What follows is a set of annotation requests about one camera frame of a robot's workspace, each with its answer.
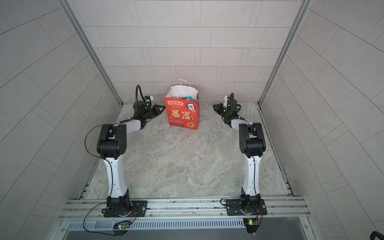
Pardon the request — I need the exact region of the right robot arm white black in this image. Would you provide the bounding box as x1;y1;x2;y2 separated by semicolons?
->
213;93;267;216

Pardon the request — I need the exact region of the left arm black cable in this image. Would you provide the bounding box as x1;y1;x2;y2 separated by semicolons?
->
84;124;114;199

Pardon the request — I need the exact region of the circuit board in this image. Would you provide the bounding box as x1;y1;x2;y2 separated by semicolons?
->
113;221;132;231
243;218;261;234

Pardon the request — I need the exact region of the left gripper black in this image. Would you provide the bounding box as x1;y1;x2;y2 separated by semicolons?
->
141;106;165;122

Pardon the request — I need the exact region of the right circuit board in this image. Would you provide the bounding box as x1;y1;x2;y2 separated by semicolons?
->
243;218;261;234

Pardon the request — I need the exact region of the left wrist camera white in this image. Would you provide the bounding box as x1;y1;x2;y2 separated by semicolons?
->
144;96;154;102

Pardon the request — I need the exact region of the left circuit board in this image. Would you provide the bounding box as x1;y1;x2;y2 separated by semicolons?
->
113;221;132;231

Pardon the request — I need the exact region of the aluminium mounting rail frame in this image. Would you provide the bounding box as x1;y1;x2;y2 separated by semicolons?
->
54;196;317;240

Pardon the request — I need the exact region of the red paper gift bag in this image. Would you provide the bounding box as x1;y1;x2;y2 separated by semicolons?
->
165;79;200;130

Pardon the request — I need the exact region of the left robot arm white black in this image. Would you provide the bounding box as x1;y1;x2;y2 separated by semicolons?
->
97;100;166;218

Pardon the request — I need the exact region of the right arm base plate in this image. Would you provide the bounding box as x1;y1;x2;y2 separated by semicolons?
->
221;199;268;216

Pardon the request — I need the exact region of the teal snack packet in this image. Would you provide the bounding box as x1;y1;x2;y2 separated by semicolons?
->
181;96;194;101

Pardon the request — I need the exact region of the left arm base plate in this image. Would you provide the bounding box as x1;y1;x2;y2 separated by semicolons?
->
102;201;148;218

